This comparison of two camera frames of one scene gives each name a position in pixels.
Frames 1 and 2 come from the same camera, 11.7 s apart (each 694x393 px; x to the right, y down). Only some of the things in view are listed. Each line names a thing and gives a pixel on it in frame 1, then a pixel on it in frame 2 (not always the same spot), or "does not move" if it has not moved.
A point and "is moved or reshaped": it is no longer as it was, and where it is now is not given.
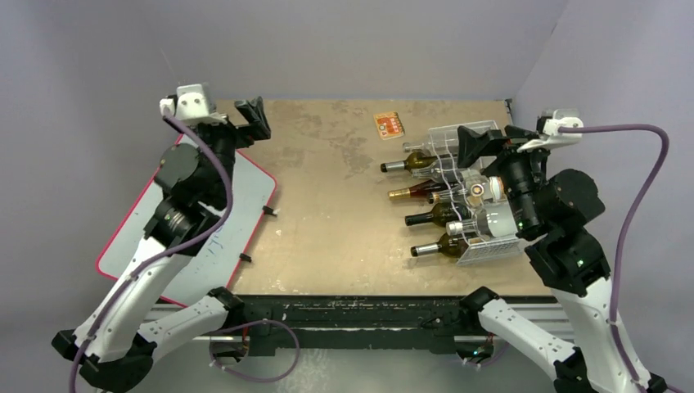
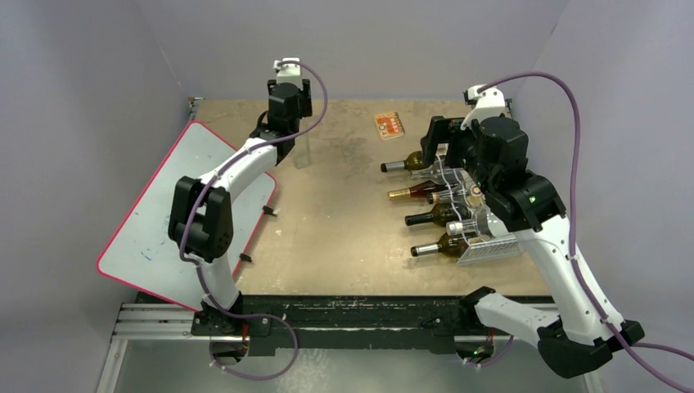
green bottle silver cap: (412, 163) does not move
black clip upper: (266, 210) does not move
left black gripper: (252, 110) → (304, 100)
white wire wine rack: (477, 196) does not move
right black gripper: (509, 142) → (434, 133)
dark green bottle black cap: (441, 214) does not move
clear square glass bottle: (442, 141) is moved or reshaped
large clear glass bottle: (495, 219) does not move
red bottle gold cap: (421, 191) does not move
